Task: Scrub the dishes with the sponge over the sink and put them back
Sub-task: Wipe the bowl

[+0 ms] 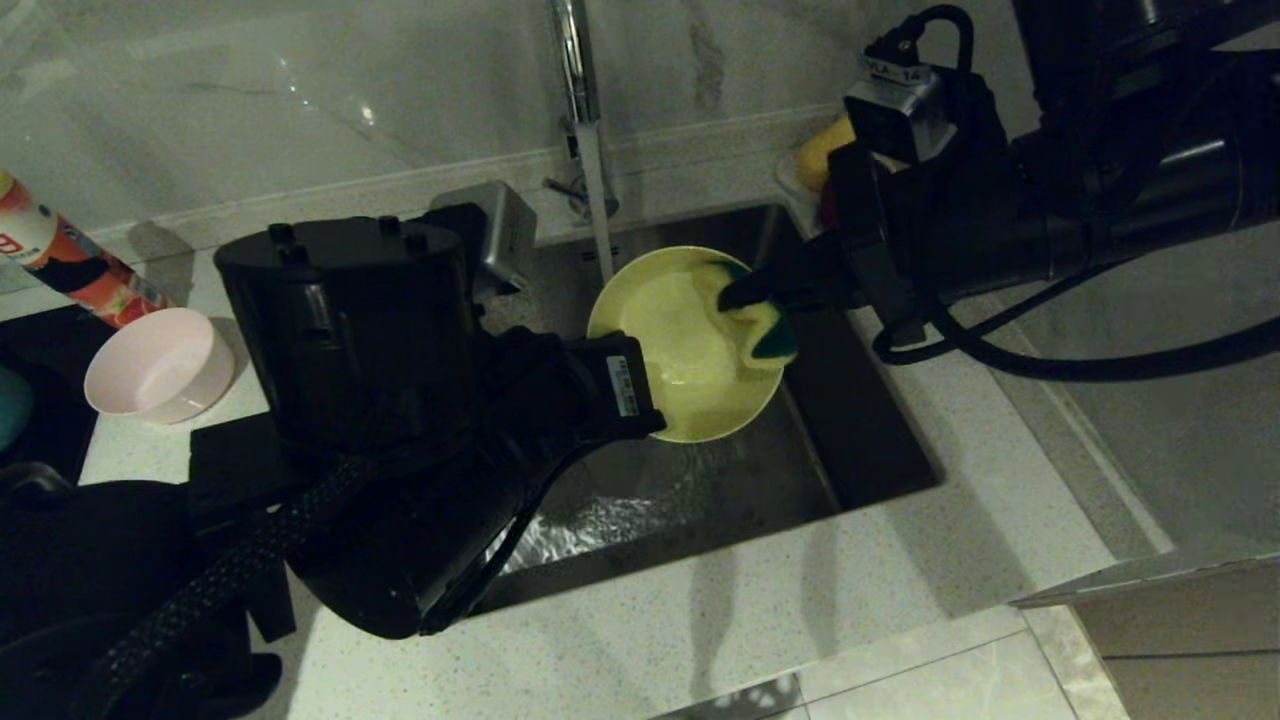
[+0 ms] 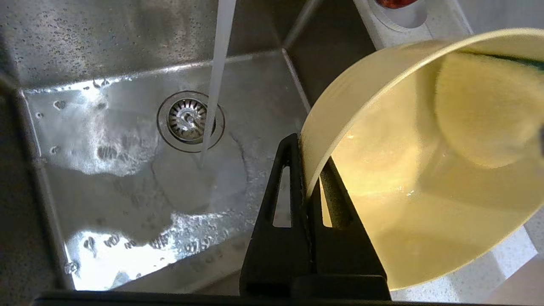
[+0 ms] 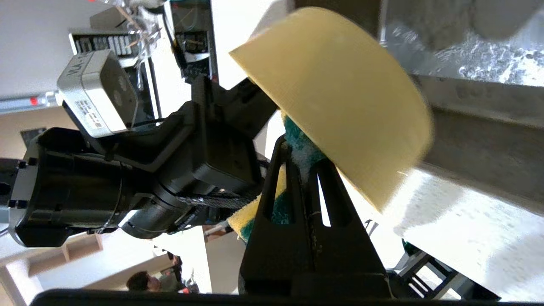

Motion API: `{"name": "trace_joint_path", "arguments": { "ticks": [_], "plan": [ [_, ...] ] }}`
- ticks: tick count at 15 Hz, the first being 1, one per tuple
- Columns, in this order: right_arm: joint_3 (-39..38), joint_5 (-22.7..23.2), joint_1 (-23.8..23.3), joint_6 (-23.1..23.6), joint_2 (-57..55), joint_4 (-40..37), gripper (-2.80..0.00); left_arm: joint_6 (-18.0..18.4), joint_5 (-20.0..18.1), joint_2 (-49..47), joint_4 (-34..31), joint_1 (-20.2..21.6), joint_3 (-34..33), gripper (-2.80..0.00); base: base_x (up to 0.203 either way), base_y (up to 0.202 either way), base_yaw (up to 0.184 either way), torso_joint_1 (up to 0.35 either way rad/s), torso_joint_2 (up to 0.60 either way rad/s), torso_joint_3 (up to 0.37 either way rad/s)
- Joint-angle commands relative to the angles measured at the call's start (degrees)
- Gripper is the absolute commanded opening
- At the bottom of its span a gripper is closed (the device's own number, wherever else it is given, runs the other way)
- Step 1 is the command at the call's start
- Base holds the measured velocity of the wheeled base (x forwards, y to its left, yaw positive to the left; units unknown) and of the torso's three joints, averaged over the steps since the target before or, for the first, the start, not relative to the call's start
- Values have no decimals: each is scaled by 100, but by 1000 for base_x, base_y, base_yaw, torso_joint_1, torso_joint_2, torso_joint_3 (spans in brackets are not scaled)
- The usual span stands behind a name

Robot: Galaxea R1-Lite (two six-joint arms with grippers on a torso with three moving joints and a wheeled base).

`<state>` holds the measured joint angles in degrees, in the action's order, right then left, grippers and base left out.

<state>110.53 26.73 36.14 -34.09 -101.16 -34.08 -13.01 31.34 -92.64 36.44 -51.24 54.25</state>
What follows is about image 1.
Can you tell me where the green and yellow sponge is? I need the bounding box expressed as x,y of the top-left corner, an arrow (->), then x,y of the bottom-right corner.
715,262 -> 799,371

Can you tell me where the yellow plastic bowl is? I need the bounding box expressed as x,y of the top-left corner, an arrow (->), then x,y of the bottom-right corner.
587,246 -> 791,444

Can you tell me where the pink plastic bowl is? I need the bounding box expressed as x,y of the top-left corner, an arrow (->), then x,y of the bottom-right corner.
84,307 -> 238,427

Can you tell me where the orange detergent bottle yellow cap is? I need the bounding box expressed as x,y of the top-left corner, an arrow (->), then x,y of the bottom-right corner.
0,170 -> 176,329

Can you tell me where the blue plastic bowl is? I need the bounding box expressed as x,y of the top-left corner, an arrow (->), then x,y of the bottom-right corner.
0,364 -> 37,452

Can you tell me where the stainless steel sink basin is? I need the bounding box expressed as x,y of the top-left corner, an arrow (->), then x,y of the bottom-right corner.
470,203 -> 946,616

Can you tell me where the chrome sink faucet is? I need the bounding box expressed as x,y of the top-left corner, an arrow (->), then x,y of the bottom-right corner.
543,0 -> 621,283

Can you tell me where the small white dish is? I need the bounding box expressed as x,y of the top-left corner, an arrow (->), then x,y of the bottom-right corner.
775,150 -> 833,238

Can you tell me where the yellow pear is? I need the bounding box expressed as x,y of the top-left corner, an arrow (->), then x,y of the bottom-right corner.
797,115 -> 858,196

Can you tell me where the beige wooden cabinet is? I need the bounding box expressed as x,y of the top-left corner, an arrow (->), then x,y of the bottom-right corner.
1005,550 -> 1280,720

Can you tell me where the black induction cooktop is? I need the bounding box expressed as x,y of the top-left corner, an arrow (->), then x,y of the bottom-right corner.
0,305 -> 123,491

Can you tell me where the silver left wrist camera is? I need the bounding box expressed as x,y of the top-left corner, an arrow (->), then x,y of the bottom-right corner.
430,180 -> 538,298

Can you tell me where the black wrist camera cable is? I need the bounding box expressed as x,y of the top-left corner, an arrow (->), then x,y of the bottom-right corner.
865,5 -> 976,81

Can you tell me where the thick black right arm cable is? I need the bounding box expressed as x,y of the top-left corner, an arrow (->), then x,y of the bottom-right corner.
873,255 -> 1280,383

